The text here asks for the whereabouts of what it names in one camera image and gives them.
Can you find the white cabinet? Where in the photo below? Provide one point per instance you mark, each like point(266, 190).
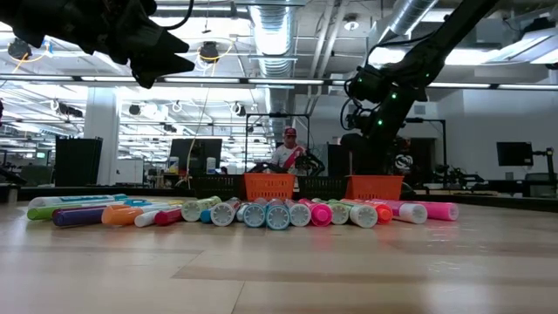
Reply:
point(129, 172)

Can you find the orange mesh basket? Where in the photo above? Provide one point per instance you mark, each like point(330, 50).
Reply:
point(375, 187)
point(269, 187)

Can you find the black ceiling mounted device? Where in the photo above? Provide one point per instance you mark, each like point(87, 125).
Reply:
point(209, 51)
point(19, 49)

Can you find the black partition panel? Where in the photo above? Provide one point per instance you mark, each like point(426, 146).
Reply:
point(78, 161)

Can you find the wide black partition wall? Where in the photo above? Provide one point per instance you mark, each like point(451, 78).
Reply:
point(333, 163)

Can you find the black ceiling light rail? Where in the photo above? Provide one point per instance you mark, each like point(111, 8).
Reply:
point(244, 81)

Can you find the black computer monitor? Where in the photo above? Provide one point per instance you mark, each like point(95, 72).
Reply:
point(200, 152)
point(514, 153)

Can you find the green cap white marker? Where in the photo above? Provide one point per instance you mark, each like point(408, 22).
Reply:
point(43, 212)

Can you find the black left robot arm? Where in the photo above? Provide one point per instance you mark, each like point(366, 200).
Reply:
point(26, 17)

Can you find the black mesh basket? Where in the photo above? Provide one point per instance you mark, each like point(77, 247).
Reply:
point(218, 187)
point(322, 187)

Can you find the teal cap white marker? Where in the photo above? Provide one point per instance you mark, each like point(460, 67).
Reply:
point(65, 200)
point(136, 202)

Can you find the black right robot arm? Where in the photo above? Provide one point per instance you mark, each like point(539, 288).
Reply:
point(436, 43)

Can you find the white square column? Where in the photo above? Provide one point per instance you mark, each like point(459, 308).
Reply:
point(102, 131)

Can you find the white wipes canister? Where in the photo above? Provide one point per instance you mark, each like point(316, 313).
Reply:
point(211, 165)
point(173, 165)

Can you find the black background robot arm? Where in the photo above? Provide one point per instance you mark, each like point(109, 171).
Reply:
point(311, 165)
point(457, 178)
point(266, 168)

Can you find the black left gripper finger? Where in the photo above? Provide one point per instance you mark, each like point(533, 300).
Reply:
point(161, 67)
point(168, 43)

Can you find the yellow-green highlighter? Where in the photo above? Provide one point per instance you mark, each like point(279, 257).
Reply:
point(340, 213)
point(192, 210)

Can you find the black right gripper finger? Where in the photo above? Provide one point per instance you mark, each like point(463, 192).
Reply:
point(376, 163)
point(391, 163)

